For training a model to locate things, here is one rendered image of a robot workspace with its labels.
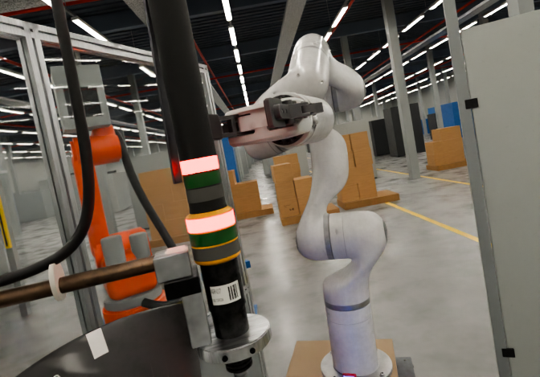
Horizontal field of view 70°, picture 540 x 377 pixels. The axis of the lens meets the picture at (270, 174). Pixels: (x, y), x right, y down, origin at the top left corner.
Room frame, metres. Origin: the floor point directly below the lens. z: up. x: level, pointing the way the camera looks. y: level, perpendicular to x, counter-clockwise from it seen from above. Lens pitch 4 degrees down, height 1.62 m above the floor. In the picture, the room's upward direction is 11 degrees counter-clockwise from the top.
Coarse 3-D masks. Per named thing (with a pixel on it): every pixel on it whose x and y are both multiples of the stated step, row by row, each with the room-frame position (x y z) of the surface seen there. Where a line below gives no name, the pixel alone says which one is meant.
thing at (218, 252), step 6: (234, 240) 0.34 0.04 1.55; (222, 246) 0.33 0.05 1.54; (228, 246) 0.33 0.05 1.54; (234, 246) 0.34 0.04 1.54; (192, 252) 0.34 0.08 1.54; (198, 252) 0.33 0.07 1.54; (204, 252) 0.33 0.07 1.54; (210, 252) 0.33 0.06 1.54; (216, 252) 0.33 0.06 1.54; (222, 252) 0.33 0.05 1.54; (228, 252) 0.33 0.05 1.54; (234, 252) 0.34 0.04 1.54; (198, 258) 0.33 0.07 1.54; (204, 258) 0.33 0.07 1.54; (210, 258) 0.33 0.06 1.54; (216, 258) 0.33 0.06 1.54; (222, 258) 0.33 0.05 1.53
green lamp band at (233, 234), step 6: (228, 228) 0.33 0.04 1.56; (234, 228) 0.34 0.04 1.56; (204, 234) 0.33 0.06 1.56; (210, 234) 0.33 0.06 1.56; (216, 234) 0.33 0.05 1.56; (222, 234) 0.33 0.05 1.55; (228, 234) 0.33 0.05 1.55; (234, 234) 0.34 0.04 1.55; (192, 240) 0.33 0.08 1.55; (198, 240) 0.33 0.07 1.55; (204, 240) 0.33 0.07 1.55; (210, 240) 0.33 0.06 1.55; (216, 240) 0.33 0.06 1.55; (222, 240) 0.33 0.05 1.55; (228, 240) 0.33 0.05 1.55; (192, 246) 0.34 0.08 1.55; (198, 246) 0.33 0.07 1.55; (204, 246) 0.33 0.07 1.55
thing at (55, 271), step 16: (64, 16) 0.33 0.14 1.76; (64, 32) 0.33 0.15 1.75; (64, 48) 0.33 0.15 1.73; (64, 64) 0.33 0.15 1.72; (80, 96) 0.33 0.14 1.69; (80, 112) 0.33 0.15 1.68; (80, 128) 0.33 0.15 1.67; (80, 144) 0.33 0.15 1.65; (80, 160) 0.33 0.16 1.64; (80, 224) 0.32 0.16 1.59; (80, 240) 0.32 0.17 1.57; (48, 256) 0.32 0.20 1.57; (64, 256) 0.32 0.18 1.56; (16, 272) 0.31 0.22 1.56; (32, 272) 0.31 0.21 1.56; (48, 272) 0.31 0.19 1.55
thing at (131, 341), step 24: (144, 312) 0.47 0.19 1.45; (168, 312) 0.48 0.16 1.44; (120, 336) 0.45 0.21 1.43; (144, 336) 0.45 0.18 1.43; (168, 336) 0.46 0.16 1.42; (48, 360) 0.42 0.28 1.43; (72, 360) 0.42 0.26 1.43; (96, 360) 0.42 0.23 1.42; (120, 360) 0.42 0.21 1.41; (144, 360) 0.43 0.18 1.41; (168, 360) 0.43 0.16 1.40; (192, 360) 0.44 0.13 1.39
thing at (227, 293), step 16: (208, 272) 0.33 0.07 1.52; (224, 272) 0.33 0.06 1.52; (208, 288) 0.34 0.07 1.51; (224, 288) 0.33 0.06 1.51; (240, 288) 0.34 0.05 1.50; (208, 304) 0.34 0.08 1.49; (224, 304) 0.33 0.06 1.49; (240, 304) 0.34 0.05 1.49; (224, 320) 0.33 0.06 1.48; (240, 320) 0.34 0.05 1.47; (224, 336) 0.33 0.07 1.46; (240, 368) 0.34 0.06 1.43
